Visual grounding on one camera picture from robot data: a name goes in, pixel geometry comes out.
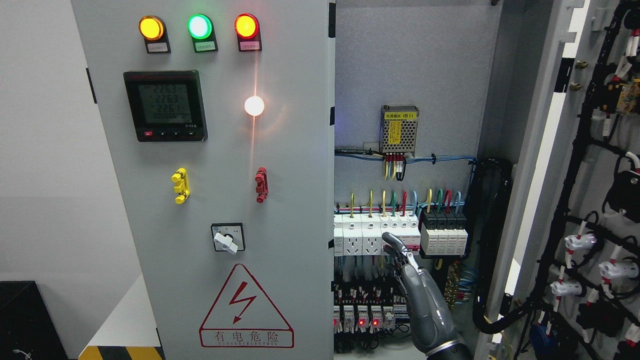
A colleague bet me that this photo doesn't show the grey robotic right hand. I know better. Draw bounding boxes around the grey robotic right hand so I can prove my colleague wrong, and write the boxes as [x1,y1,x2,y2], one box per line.
[382,232,462,355]

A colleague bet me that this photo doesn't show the grey cabinet door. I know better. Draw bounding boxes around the grey cabinet door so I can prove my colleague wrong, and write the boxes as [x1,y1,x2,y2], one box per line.
[71,0,335,360]
[496,0,639,360]

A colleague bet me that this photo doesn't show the red indicator lamp left door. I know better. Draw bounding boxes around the red indicator lamp left door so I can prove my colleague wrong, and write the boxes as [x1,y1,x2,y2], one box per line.
[234,13,262,52]

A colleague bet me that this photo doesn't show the green indicator lamp left door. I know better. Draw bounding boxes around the green indicator lamp left door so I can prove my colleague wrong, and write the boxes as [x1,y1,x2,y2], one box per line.
[187,13,218,53]

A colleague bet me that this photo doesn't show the yellow indicator lamp left door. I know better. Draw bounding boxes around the yellow indicator lamp left door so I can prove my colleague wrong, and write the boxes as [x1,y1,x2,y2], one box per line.
[138,15,170,54]

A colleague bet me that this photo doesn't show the brass ground terminal bar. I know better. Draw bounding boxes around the brass ground terminal bar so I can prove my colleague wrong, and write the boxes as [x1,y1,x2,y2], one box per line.
[444,261,461,312]

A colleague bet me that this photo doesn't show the relay row with red leds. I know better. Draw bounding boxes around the relay row with red leds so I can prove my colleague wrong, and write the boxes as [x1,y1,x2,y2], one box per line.
[333,304,410,334]

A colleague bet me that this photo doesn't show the black white surge protector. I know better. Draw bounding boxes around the black white surge protector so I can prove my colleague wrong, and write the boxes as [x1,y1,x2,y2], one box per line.
[420,210,468,259]

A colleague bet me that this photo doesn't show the red white circuit breaker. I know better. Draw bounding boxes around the red white circuit breaker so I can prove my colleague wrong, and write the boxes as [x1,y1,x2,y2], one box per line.
[381,215,421,253]

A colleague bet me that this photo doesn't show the white double power sockets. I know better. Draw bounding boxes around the white double power sockets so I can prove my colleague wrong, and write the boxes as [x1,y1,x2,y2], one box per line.
[342,214,383,256]

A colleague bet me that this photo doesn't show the red electric warning sticker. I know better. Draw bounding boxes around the red electric warning sticker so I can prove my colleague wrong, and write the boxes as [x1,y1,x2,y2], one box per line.
[199,263,295,348]

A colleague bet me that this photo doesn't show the metal mesh power supply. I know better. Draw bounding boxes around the metal mesh power supply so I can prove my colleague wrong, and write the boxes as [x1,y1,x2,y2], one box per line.
[379,105,419,154]

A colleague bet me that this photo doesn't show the red terminal connector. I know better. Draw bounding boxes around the red terminal connector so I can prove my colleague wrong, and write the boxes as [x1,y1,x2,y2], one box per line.
[254,167,269,204]

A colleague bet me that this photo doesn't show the white glowing indicator lamp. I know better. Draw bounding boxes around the white glowing indicator lamp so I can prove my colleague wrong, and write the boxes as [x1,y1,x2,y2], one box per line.
[244,95,265,117]

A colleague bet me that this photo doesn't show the yellow terminal connector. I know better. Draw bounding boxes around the yellow terminal connector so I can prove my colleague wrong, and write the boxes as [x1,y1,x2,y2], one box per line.
[171,167,190,205]

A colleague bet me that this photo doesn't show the black digital power meter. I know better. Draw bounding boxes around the black digital power meter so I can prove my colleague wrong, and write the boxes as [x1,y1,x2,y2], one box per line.
[123,69,208,142]

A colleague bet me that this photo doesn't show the black box at left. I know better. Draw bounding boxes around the black box at left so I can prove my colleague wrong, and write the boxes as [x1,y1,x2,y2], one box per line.
[0,280,67,360]

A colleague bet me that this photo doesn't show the black right cable conduit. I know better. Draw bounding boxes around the black right cable conduit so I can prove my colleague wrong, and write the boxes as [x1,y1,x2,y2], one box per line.
[470,157,531,335]

